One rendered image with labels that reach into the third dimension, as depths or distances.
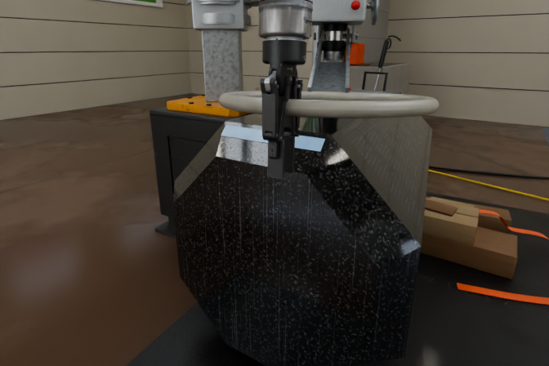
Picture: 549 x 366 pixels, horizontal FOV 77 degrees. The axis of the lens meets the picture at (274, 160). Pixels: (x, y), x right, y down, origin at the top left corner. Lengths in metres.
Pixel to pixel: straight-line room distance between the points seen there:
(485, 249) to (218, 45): 1.67
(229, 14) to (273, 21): 1.30
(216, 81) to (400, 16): 4.76
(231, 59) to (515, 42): 4.83
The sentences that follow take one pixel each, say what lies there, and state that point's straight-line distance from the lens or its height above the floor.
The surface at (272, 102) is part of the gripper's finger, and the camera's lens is 0.57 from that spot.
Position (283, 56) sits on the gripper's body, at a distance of 0.58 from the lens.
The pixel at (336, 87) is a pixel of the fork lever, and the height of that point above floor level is 0.94.
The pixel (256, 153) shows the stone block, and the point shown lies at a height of 0.79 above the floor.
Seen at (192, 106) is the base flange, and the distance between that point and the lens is 1.87.
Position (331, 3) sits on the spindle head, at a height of 1.21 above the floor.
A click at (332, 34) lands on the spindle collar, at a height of 1.11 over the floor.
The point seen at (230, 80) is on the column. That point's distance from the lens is 1.92.
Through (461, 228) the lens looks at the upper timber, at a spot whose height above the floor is 0.21.
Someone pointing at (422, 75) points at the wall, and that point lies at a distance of 6.25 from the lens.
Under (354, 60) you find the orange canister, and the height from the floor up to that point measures 0.92.
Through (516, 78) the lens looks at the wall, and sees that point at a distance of 6.15.
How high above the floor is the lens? 1.06
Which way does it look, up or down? 18 degrees down
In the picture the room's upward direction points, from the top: straight up
